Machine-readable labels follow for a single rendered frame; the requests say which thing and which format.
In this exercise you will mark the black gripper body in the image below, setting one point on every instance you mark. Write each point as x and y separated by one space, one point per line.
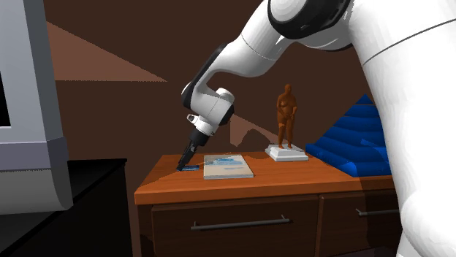
198 137

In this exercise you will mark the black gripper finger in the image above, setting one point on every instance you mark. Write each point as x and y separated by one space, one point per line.
186 156

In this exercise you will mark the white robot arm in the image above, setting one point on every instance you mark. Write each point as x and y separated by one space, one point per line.
409 106

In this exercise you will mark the small blue flat card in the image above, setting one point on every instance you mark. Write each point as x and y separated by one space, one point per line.
192 167

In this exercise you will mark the pale book with blue print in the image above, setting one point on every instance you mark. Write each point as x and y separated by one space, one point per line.
227 166

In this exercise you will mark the brown figure on white base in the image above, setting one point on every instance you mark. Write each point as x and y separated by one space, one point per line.
286 117

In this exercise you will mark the brown wooden chest of drawers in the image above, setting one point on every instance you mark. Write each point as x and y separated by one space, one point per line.
285 178

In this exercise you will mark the blue stepped pyramid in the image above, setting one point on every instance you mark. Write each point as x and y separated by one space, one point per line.
356 142

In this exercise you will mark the grey television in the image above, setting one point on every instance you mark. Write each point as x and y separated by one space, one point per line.
28 106

